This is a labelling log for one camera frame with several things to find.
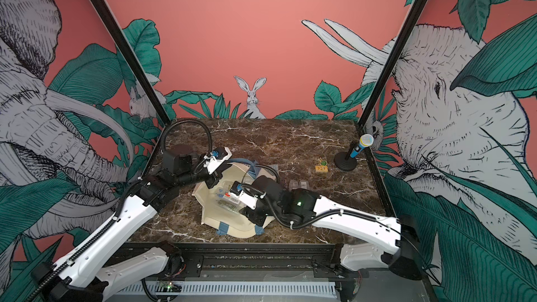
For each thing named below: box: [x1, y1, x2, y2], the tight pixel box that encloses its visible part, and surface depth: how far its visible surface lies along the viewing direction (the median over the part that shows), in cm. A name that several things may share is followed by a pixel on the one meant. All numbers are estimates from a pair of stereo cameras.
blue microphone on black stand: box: [334, 133, 375, 172], surface depth 103 cm
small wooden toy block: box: [315, 164, 328, 173], surface depth 103 cm
